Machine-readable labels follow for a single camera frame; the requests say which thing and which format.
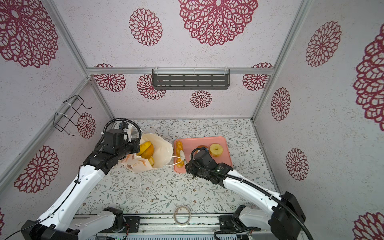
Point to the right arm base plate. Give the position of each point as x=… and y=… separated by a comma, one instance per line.
x=227, y=223

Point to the grey wall shelf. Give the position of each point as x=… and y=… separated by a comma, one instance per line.
x=191, y=79

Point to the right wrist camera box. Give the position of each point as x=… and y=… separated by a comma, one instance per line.
x=204, y=159

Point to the yellow ring-shaped fake bread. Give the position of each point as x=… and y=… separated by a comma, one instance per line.
x=216, y=150

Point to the white paper bag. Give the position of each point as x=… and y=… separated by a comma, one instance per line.
x=162, y=156

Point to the pink plastic tray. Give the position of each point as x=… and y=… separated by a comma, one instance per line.
x=192, y=143

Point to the yellow fake croissant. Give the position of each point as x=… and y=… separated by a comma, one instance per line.
x=146, y=152

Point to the steel tongs cream tips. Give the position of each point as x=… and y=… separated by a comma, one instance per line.
x=183, y=161

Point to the clear tape roll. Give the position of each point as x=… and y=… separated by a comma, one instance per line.
x=182, y=216

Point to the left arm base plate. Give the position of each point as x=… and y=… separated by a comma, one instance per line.
x=131, y=224

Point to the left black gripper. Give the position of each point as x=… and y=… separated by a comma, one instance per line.
x=136, y=147

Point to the long twisted fake bread stick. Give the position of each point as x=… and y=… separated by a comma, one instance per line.
x=179, y=153

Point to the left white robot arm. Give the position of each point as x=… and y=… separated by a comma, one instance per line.
x=57, y=222

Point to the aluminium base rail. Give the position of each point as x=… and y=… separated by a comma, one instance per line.
x=163, y=227

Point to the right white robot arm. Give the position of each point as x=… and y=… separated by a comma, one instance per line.
x=282, y=213

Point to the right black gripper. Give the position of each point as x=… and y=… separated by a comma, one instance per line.
x=190, y=169

